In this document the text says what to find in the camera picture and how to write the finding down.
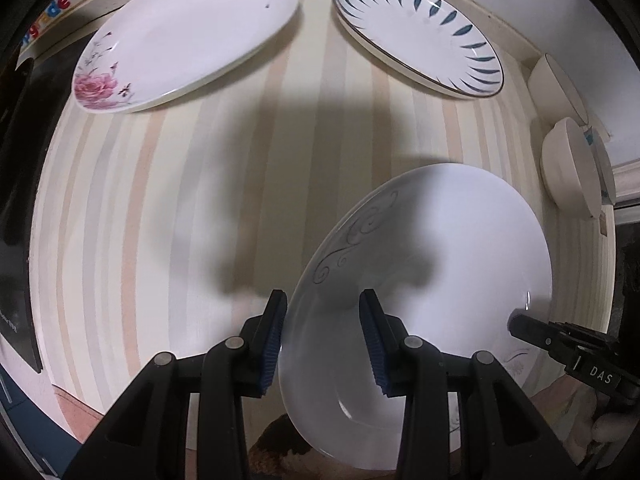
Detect striped table mat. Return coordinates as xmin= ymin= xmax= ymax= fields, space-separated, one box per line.
xmin=29 ymin=0 xmax=615 ymax=439

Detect black induction cooktop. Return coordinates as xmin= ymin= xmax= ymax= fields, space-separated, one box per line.
xmin=1 ymin=58 xmax=42 ymax=373

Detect white plate pink flower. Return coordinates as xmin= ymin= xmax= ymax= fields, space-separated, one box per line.
xmin=72 ymin=0 xmax=299 ymax=114

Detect white plate blue leaves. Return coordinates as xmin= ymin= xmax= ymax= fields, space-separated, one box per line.
xmin=333 ymin=0 xmax=504 ymax=99

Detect white plate grey swirl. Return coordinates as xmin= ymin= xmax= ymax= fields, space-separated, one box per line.
xmin=279 ymin=164 xmax=552 ymax=470

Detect white bowl black rim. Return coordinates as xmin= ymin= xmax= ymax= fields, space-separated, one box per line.
xmin=527 ymin=53 xmax=589 ymax=127

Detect plain white bowl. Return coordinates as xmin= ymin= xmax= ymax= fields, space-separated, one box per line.
xmin=541 ymin=117 xmax=601 ymax=220

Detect white bowl coloured dots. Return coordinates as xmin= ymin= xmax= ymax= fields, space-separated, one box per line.
xmin=585 ymin=127 xmax=616 ymax=206

